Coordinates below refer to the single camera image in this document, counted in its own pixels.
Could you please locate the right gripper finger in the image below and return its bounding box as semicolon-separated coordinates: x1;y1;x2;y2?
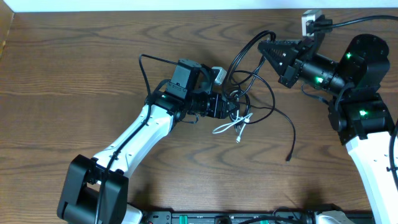
261;49;291;76
257;40;300;55

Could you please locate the long black usb cable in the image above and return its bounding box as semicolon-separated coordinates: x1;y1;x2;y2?
222;29;296;162

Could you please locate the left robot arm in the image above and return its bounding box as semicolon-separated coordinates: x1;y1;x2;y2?
57;59;239;224

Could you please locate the white usb cable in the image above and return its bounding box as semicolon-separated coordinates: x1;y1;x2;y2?
211;90;254;144

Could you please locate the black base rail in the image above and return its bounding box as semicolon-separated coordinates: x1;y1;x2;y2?
139;207;376;224

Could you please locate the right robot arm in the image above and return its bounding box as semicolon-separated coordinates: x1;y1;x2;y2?
258;34;397;223

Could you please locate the short black usb cable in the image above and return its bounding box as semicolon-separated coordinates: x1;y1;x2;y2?
222;55;267;125

